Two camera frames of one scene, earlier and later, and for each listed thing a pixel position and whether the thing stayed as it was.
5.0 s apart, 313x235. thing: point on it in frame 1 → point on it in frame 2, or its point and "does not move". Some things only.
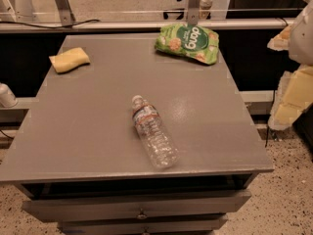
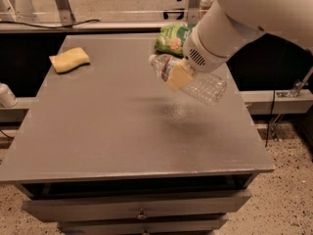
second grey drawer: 143,227 does not move
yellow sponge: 69,60 does not move
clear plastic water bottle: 159,146 → 205,87
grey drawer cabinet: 77,159 does not move
